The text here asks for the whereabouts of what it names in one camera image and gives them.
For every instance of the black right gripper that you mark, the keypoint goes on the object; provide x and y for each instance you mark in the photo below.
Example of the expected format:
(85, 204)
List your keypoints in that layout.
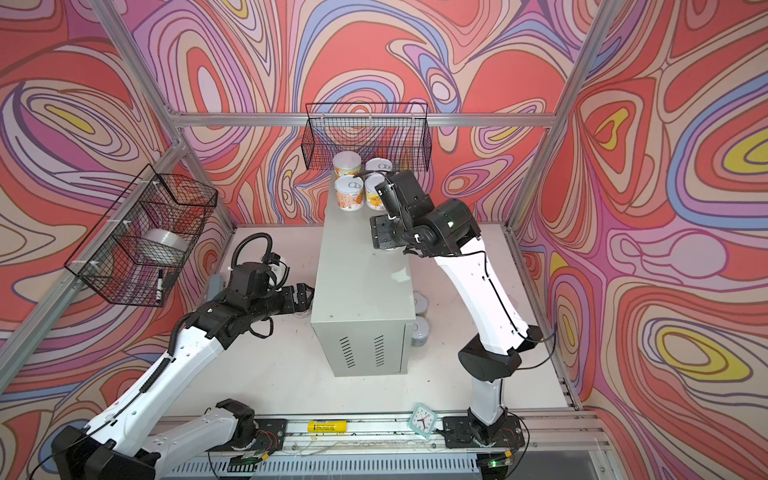
(381, 232)

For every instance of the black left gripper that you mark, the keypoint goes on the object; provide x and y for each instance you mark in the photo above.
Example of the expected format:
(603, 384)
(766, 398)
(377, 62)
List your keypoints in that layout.
(292, 306)

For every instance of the white brown label can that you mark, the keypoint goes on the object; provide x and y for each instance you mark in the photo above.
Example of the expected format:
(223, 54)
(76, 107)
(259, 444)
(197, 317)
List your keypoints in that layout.
(378, 165)

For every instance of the orange fruit can plastic lid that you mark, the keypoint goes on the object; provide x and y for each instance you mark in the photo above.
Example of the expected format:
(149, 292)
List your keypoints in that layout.
(346, 163)

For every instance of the blue can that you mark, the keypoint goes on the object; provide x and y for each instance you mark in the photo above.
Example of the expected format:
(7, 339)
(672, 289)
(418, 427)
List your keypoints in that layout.
(421, 331)

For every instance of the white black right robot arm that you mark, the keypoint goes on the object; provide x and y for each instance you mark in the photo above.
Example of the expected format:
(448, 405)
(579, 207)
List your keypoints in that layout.
(450, 235)

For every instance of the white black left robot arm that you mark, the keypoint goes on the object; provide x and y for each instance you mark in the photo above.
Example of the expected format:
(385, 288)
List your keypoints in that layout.
(119, 443)

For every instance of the green label can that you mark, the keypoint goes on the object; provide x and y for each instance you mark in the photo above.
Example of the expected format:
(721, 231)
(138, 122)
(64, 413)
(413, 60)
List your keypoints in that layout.
(421, 303)

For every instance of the black marker pen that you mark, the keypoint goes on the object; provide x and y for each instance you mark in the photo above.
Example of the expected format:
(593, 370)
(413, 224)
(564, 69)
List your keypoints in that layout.
(159, 287)

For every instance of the grey metal cabinet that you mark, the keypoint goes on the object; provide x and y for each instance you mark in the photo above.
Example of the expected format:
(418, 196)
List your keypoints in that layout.
(363, 310)

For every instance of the silver tape roll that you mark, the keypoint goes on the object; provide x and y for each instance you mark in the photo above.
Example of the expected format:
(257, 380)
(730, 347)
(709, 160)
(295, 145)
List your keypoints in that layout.
(166, 238)

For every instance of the green circuit board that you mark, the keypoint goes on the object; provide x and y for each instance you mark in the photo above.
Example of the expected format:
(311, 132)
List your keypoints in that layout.
(245, 464)

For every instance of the teal alarm clock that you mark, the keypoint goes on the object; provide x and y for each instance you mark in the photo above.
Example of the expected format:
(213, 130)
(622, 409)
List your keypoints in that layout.
(422, 421)

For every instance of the black wire basket rear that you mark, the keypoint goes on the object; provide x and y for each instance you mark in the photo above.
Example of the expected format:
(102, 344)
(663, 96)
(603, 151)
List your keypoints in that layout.
(396, 131)

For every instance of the black wire basket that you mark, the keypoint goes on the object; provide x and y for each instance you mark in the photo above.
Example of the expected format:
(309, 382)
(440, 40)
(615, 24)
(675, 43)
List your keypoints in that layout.
(396, 131)
(122, 267)

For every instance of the black wire basket left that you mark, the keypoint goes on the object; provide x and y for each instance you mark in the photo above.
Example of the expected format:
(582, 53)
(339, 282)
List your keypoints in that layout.
(122, 267)

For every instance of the white vented cable duct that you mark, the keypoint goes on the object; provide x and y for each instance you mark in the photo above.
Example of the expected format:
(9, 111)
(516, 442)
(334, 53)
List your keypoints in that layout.
(430, 465)

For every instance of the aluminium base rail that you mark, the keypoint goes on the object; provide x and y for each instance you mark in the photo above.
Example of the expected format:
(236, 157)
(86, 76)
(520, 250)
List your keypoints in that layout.
(370, 433)

